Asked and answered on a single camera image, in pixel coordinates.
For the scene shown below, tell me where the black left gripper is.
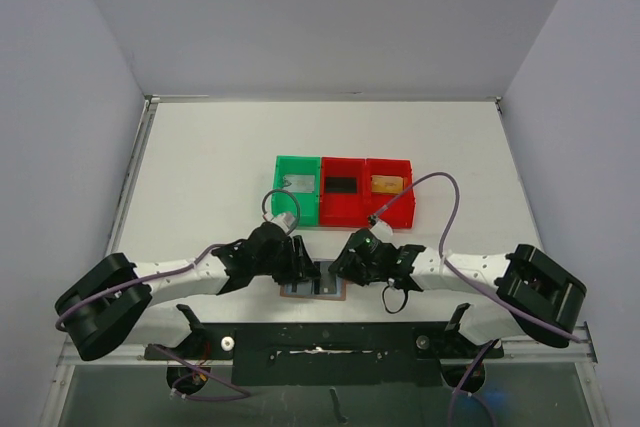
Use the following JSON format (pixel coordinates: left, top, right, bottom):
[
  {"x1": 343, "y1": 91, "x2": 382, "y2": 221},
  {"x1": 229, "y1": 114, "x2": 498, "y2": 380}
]
[{"x1": 253, "y1": 235, "x2": 319, "y2": 284}]

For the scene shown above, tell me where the dark grey VIP card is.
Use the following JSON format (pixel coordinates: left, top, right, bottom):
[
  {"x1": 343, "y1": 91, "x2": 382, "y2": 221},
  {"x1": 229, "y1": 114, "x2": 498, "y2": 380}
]
[{"x1": 313, "y1": 261, "x2": 338, "y2": 296}]

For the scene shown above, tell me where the brown leather card holder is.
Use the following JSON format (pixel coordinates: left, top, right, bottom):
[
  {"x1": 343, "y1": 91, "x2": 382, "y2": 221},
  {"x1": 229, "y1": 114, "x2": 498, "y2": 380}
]
[{"x1": 280, "y1": 260, "x2": 346, "y2": 301}]

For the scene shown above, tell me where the black card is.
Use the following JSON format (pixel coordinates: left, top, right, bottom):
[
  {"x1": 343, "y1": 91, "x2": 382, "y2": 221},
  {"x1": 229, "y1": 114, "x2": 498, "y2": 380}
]
[{"x1": 324, "y1": 176, "x2": 358, "y2": 194}]

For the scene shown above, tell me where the silver grey card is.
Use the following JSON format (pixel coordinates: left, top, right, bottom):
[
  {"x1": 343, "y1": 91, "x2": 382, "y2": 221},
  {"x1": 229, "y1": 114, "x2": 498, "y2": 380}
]
[{"x1": 281, "y1": 174, "x2": 316, "y2": 194}]

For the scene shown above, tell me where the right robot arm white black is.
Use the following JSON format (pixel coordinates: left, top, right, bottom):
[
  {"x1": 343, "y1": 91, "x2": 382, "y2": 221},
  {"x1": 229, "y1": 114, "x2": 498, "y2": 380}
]
[{"x1": 329, "y1": 229, "x2": 587, "y2": 356}]

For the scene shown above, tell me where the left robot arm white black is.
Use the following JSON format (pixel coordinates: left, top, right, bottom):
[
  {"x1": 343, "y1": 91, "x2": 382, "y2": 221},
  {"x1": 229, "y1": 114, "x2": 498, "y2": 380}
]
[{"x1": 54, "y1": 222, "x2": 321, "y2": 361}]

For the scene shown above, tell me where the red plastic middle bin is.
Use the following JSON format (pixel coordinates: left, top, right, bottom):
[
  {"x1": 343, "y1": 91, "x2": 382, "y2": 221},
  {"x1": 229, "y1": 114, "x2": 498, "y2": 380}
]
[{"x1": 319, "y1": 157, "x2": 367, "y2": 228}]

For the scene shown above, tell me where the green plastic bin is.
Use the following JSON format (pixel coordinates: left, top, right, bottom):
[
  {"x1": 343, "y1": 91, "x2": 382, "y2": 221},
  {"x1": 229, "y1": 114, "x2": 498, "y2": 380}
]
[{"x1": 273, "y1": 155, "x2": 321, "y2": 227}]

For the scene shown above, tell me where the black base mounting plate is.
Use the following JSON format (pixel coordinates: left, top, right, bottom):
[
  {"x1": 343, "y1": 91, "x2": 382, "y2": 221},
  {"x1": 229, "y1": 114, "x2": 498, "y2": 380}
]
[{"x1": 144, "y1": 321, "x2": 480, "y2": 387}]

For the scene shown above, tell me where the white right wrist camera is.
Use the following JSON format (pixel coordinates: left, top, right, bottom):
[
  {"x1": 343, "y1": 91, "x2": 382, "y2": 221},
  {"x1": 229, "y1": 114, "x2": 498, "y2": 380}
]
[{"x1": 368, "y1": 215, "x2": 394, "y2": 243}]

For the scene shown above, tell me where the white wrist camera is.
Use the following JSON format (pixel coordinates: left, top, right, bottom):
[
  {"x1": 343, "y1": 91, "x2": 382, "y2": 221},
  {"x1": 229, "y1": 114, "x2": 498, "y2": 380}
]
[
  {"x1": 263, "y1": 212, "x2": 298, "y2": 235},
  {"x1": 368, "y1": 215, "x2": 394, "y2": 243}
]

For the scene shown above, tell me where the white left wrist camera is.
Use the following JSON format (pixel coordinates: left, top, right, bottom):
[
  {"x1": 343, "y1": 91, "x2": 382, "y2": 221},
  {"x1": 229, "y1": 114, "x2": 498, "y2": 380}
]
[{"x1": 263, "y1": 212, "x2": 298, "y2": 235}]

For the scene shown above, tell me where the aluminium front rail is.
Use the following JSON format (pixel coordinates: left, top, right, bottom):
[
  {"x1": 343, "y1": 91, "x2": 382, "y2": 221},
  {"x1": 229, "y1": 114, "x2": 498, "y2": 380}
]
[{"x1": 71, "y1": 316, "x2": 573, "y2": 362}]

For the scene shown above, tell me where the aluminium rail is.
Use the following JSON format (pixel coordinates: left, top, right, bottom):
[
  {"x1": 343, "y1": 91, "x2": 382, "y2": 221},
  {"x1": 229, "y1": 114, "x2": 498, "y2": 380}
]
[
  {"x1": 71, "y1": 316, "x2": 573, "y2": 362},
  {"x1": 82, "y1": 94, "x2": 160, "y2": 323}
]

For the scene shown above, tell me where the aluminium left rail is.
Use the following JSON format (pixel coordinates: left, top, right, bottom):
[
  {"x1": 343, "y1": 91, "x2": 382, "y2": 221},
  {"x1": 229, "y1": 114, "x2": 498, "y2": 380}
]
[{"x1": 82, "y1": 94, "x2": 160, "y2": 323}]

